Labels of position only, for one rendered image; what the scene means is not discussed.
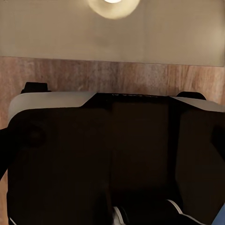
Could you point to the coffee table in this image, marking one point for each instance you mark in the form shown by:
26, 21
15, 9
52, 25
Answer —
174, 32

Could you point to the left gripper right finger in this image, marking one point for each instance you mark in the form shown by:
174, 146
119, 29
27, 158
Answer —
218, 139

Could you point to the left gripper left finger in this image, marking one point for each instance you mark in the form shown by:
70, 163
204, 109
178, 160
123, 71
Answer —
11, 140

